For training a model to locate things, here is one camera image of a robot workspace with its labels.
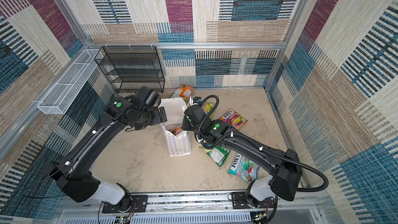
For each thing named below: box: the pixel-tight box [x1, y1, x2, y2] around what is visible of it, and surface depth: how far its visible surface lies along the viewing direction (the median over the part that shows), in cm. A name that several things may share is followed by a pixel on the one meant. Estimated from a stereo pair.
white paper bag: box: [159, 97, 192, 157], surface depth 77 cm
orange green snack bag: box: [168, 83, 196, 105], surface depth 117 cm
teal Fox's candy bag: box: [228, 152, 260, 184], surface depth 82 cm
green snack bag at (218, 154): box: [199, 145, 232, 168], surface depth 87 cm
